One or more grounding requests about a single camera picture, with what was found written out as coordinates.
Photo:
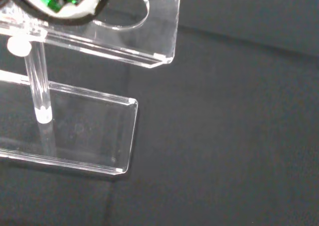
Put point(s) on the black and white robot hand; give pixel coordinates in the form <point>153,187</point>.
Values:
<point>72,14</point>

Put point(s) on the clear acrylic funnel stand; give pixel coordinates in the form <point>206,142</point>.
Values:
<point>112,44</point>

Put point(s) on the black bench cloth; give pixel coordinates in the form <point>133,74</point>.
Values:
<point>224,136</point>

